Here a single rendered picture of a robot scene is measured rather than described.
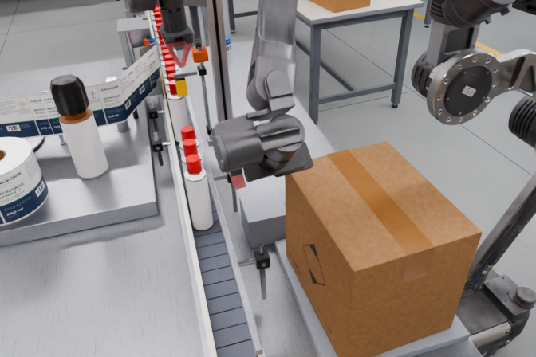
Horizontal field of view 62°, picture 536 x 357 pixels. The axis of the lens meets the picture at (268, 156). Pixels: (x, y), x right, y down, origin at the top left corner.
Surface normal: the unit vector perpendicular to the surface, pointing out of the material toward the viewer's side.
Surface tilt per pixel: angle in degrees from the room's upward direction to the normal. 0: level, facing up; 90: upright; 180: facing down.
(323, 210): 0
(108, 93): 90
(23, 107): 90
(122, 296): 0
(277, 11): 49
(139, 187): 0
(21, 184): 90
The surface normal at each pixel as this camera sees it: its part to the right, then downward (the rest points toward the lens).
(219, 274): -0.04, -0.82
